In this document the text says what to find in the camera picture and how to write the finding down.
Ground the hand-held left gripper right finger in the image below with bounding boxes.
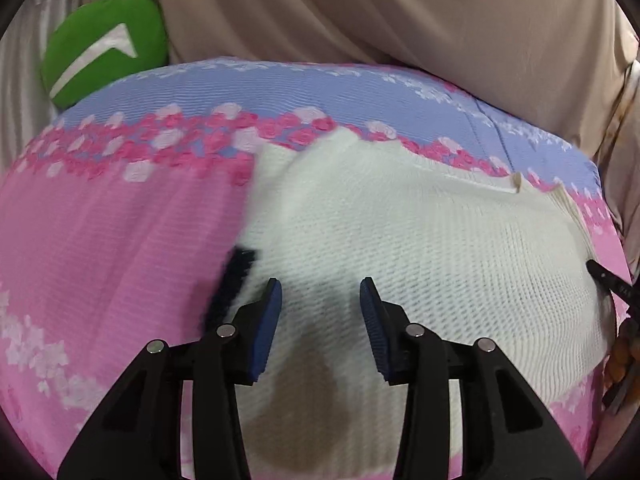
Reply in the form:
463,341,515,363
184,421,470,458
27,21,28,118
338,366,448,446
359,276,586,480

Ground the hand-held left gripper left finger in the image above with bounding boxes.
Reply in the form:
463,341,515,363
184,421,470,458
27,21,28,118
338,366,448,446
57,277,284,480

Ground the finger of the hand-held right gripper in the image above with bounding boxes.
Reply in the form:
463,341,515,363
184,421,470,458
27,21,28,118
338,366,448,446
585,258,640,306

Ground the white red black knit sweater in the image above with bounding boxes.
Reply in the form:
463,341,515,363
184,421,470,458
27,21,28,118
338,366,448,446
202,127,618,468

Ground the person's right hand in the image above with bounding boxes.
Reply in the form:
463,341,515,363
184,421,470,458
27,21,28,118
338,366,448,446
604,320,640,390

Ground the cream floral hanging cloth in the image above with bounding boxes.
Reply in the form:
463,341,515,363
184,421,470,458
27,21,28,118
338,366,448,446
595,57,640,241

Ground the pink floral bedsheet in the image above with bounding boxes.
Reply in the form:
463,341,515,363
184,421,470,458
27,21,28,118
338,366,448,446
0,57,633,480

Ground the beige curtain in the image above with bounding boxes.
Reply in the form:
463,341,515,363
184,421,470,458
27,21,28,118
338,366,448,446
92,0,640,161

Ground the green plush pillow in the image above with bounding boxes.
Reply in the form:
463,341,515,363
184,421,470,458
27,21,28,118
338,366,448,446
40,0,168,110

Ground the grey shiny curtain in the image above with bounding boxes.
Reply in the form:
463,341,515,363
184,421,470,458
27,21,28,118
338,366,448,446
0,0,101,176

